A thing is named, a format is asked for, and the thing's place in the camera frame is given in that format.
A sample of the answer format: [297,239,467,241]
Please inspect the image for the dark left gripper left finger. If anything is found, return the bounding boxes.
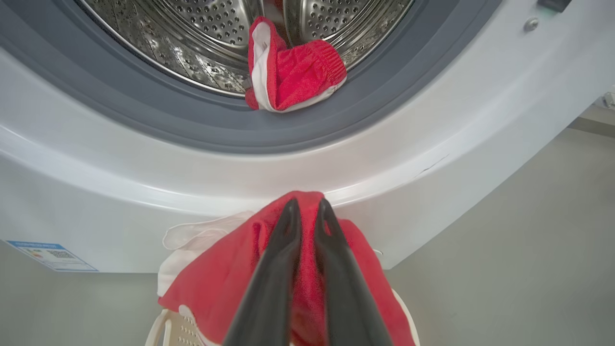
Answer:
[222,198,302,346]

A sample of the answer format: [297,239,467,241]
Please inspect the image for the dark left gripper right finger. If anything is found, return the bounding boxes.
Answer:
[315,198,394,346]

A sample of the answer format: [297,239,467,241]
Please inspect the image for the red garment with white lining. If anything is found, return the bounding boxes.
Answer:
[158,191,418,346]

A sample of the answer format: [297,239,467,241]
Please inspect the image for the red shorts with elastic waistband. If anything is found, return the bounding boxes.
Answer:
[244,16,347,113]

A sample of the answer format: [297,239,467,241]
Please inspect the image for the cream perforated laundry basket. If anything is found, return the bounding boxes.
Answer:
[144,288,421,346]

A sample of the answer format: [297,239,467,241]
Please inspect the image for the white washing machine body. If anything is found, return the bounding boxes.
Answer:
[0,0,615,273]

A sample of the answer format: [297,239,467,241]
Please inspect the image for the grey rubber door gasket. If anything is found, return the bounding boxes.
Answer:
[0,0,503,154]

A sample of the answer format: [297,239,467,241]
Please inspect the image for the blue energy label sticker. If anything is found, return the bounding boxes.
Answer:
[6,240,99,272]

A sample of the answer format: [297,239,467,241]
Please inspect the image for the perforated steel washer drum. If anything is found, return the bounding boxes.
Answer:
[77,0,416,99]

